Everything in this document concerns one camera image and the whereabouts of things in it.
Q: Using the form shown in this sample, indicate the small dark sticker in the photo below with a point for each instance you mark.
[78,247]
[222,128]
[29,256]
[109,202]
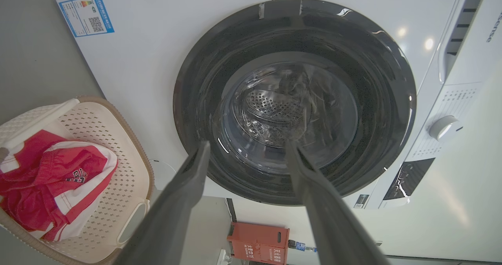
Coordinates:
[361,201]

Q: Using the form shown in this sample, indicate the white detergent drawer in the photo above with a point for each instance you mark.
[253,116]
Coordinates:
[482,57]

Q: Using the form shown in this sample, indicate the white front-load washing machine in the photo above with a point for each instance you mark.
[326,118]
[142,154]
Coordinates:
[149,61]

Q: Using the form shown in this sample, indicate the black plug with blue tag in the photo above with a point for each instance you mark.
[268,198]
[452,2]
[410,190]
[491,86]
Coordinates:
[300,245]

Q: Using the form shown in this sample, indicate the cream perforated laundry basket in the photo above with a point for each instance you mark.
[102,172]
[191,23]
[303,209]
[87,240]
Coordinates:
[125,171]

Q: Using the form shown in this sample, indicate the dark round washing machine door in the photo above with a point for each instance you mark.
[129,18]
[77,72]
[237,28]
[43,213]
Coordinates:
[196,80]

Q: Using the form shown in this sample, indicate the red white striped shirt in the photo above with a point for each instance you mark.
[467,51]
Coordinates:
[84,200]

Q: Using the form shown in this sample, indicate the white control knob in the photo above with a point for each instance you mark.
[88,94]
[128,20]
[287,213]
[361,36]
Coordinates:
[443,127]

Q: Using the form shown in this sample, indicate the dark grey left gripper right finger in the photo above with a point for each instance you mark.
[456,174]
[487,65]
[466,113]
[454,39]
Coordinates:
[333,225]

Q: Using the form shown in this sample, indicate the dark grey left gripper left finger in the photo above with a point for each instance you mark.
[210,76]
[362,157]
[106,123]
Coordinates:
[176,202]

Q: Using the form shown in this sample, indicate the red fire extinguisher box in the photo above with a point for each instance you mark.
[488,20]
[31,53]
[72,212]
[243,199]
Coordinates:
[257,243]

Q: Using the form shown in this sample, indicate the red shorts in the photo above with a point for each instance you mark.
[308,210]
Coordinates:
[47,175]

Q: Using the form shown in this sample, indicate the blue energy label sticker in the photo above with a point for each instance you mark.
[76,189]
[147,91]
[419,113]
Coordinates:
[86,15]

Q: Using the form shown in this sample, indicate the black display panel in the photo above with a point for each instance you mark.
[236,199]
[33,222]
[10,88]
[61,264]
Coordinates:
[410,176]

